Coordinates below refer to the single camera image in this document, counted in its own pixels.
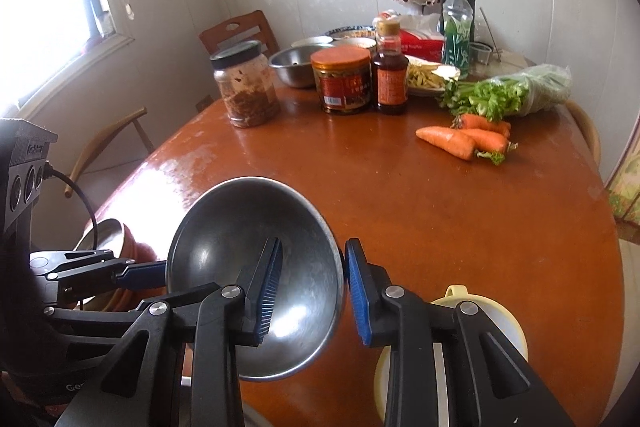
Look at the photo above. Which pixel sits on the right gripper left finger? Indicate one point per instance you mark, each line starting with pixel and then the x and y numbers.
pixel 138 382

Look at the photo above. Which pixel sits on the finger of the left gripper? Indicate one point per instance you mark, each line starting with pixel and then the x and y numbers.
pixel 72 283
pixel 58 265

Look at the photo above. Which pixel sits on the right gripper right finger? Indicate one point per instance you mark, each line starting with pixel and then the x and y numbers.
pixel 452 362

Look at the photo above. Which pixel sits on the cream enamel bowl with handle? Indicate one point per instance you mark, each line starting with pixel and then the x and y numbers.
pixel 454 295

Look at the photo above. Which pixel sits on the orange plastic plate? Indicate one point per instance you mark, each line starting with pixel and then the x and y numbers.
pixel 143 253

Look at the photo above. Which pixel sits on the light wood armchair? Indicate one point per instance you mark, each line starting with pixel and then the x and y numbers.
pixel 101 180

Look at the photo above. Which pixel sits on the clear jar black lid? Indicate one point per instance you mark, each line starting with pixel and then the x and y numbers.
pixel 243 77

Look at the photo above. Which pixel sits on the hello kitty sliding door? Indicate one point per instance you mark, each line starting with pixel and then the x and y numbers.
pixel 623 188

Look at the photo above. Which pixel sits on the carrot front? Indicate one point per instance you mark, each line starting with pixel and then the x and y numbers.
pixel 452 141

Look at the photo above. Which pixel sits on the carrot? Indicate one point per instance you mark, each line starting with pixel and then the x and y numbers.
pixel 492 138
pixel 452 141

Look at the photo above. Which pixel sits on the carrot back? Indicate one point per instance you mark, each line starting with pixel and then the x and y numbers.
pixel 492 138

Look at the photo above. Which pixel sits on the brown wooden slat chair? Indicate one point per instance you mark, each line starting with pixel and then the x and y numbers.
pixel 250 26

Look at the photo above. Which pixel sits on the steel basin on table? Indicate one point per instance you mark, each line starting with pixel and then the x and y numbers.
pixel 293 65

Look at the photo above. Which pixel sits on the right side wooden chair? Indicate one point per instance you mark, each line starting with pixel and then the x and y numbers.
pixel 587 128

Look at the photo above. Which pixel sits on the red chili sauce jar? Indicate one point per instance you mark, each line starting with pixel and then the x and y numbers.
pixel 343 78

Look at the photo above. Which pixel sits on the bag of green celery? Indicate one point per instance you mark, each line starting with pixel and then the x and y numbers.
pixel 528 91

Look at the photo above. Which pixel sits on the plate of yellow food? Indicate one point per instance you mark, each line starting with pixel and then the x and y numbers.
pixel 425 78

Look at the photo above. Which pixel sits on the dark soy sauce bottle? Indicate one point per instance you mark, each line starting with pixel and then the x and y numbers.
pixel 389 70

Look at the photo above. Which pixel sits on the red tissue box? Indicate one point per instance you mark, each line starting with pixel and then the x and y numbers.
pixel 420 37

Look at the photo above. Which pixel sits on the clear plastic bottle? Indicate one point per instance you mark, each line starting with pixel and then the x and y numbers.
pixel 457 19

